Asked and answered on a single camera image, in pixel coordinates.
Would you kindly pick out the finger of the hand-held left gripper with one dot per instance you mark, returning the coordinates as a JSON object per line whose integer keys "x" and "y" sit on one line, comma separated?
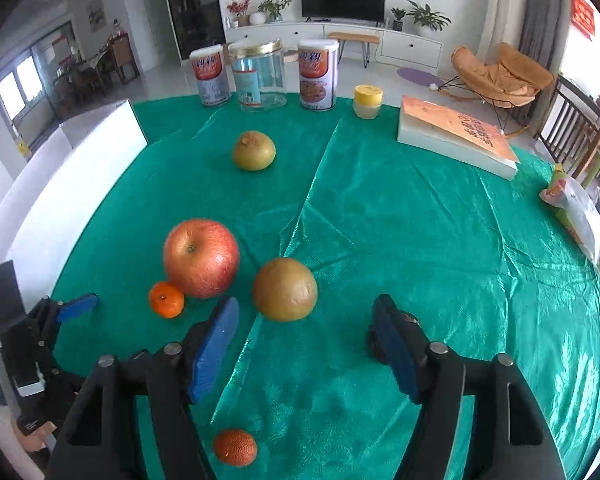
{"x": 9, "y": 295}
{"x": 80, "y": 306}

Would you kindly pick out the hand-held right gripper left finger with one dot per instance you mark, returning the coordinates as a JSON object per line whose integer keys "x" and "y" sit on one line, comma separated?
{"x": 212, "y": 350}

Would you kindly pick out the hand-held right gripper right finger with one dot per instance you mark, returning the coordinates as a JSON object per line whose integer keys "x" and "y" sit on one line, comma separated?
{"x": 397, "y": 355}

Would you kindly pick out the small orange tangerine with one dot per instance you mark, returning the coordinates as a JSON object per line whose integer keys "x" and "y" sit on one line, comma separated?
{"x": 166, "y": 300}

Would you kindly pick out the red apple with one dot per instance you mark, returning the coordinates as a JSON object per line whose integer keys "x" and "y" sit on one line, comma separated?
{"x": 201, "y": 258}

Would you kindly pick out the golden-brown pear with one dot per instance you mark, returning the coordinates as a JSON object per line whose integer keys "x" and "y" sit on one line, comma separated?
{"x": 285, "y": 289}

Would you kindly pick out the red-brown lychee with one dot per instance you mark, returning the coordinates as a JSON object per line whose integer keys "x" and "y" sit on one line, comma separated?
{"x": 235, "y": 447}

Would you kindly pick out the yellow-green pear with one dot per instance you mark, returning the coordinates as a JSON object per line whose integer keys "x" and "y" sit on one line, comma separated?
{"x": 253, "y": 150}

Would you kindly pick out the person's left hand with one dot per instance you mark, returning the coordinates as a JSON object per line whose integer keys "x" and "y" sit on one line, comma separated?
{"x": 34, "y": 437}

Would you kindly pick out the green tablecloth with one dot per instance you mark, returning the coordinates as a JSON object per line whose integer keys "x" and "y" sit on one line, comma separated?
{"x": 430, "y": 235}

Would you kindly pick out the small yellow object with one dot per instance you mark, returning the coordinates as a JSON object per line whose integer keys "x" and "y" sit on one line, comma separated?
{"x": 22, "y": 149}

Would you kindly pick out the glass balcony door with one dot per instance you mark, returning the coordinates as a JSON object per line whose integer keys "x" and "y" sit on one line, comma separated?
{"x": 30, "y": 75}

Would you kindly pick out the thick orange cover book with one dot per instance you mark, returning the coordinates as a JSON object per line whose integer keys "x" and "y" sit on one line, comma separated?
{"x": 455, "y": 135}

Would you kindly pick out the clear plastic bag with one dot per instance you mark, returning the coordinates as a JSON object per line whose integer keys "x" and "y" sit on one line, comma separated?
{"x": 577, "y": 210}

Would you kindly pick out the wooden dining table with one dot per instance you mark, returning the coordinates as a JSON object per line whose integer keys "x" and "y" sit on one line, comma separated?
{"x": 87, "y": 67}

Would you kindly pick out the wooden dining chair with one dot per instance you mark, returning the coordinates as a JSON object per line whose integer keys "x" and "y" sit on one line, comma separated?
{"x": 124, "y": 55}

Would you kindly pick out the small yellow lid jar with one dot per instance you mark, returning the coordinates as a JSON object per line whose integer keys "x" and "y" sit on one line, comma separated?
{"x": 368, "y": 101}

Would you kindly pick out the red label tin can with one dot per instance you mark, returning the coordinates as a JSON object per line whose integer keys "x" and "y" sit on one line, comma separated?
{"x": 210, "y": 77}
{"x": 318, "y": 75}

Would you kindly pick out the glass jar with gold lid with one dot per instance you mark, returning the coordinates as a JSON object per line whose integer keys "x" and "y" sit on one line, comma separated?
{"x": 256, "y": 77}

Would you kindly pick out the purple floor mat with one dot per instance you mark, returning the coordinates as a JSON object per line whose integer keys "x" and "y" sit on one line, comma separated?
{"x": 420, "y": 77}

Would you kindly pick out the dark wooden chair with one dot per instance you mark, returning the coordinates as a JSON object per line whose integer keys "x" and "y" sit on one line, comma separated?
{"x": 567, "y": 120}

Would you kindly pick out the orange lounge chair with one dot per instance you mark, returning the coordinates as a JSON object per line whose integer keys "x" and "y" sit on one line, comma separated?
{"x": 500, "y": 80}

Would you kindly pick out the white television cabinet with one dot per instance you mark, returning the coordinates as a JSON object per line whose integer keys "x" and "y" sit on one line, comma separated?
{"x": 410, "y": 45}

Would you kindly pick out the dark glass display cabinet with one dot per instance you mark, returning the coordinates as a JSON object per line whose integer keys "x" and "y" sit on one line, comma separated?
{"x": 192, "y": 7}

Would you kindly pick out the wooden bench with hairpin legs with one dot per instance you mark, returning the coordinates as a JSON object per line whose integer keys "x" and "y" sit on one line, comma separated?
{"x": 353, "y": 37}

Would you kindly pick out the round white vase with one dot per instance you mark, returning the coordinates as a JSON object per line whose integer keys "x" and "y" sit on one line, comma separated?
{"x": 257, "y": 18}

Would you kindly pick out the red flowers in vase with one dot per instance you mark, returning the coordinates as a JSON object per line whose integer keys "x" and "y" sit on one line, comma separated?
{"x": 238, "y": 10}

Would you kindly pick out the small plant in dark pot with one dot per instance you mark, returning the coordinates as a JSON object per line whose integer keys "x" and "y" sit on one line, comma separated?
{"x": 397, "y": 17}

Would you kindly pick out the leafy plant in white pot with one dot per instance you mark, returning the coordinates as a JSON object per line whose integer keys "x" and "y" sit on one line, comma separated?
{"x": 427, "y": 17}

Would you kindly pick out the green leafy potted plant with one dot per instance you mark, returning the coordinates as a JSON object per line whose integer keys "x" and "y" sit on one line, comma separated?
{"x": 274, "y": 7}

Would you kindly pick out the white curtain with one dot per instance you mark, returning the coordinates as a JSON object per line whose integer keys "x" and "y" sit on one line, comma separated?
{"x": 505, "y": 15}

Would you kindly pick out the black television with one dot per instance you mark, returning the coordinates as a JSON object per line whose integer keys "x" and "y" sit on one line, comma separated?
{"x": 342, "y": 0}

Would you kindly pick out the grey curtain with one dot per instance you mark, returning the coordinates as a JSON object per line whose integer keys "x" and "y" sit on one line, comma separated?
{"x": 545, "y": 20}

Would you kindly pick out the framed wall painting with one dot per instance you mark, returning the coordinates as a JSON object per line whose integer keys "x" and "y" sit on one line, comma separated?
{"x": 96, "y": 12}

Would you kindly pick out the red wall poster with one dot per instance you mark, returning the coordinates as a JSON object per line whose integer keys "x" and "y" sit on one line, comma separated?
{"x": 583, "y": 12}

